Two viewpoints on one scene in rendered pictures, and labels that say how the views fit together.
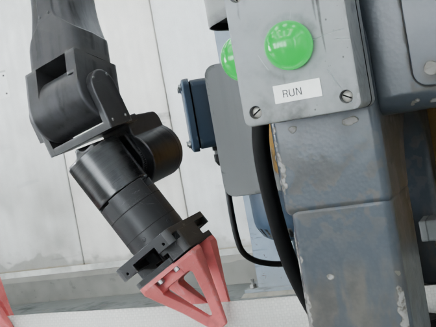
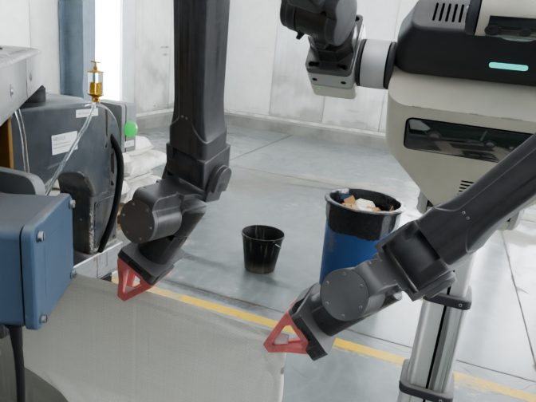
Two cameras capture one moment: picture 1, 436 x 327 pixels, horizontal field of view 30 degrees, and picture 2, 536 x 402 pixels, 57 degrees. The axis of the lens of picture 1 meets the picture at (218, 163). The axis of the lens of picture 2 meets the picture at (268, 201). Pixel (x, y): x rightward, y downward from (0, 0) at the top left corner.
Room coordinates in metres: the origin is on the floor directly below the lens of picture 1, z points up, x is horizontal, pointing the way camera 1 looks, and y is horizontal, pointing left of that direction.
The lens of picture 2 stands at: (1.46, 0.19, 1.45)
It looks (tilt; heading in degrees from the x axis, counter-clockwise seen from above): 17 degrees down; 177
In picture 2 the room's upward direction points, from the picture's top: 6 degrees clockwise
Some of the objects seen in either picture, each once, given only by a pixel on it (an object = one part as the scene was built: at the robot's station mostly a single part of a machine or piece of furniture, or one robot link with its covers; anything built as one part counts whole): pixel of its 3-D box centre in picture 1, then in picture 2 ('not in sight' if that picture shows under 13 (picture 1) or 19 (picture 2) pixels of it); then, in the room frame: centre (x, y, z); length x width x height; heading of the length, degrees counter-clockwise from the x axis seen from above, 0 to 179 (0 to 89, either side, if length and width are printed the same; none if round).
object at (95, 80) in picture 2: not in sight; (96, 83); (0.58, -0.08, 1.37); 0.03 x 0.02 x 0.03; 68
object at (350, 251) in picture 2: not in sight; (356, 249); (-1.35, 0.93, 0.32); 0.51 x 0.48 x 0.65; 158
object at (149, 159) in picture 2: not in sight; (128, 160); (-2.65, -0.77, 0.44); 0.68 x 0.44 x 0.15; 158
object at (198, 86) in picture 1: (214, 121); (16, 266); (1.05, 0.00, 1.25); 0.10 x 0.08 x 0.12; 3
